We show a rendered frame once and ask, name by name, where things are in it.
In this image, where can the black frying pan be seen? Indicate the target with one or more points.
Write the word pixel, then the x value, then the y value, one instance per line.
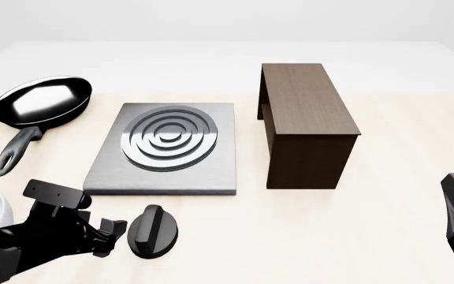
pixel 45 97

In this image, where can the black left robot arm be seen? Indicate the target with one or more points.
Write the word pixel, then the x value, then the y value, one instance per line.
pixel 10 251

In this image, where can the dark brown wooden shelf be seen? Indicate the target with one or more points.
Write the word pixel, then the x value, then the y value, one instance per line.
pixel 309 100

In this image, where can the round black stove knob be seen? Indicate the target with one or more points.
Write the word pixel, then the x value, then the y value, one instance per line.
pixel 152 233

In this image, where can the flat grey stove plate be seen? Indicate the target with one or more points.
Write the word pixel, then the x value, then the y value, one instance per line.
pixel 109 171

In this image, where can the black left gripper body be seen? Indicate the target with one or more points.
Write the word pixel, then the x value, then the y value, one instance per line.
pixel 75 233

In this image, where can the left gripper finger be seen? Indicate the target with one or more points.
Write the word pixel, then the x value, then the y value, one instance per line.
pixel 104 247
pixel 113 227

